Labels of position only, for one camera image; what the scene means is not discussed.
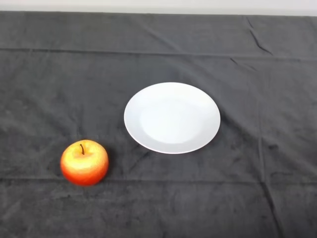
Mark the black cloth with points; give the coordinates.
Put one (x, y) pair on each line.
(158, 203)

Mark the red yellow apple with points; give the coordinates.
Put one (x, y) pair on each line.
(85, 166)

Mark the white round plate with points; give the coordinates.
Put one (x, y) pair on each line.
(172, 119)

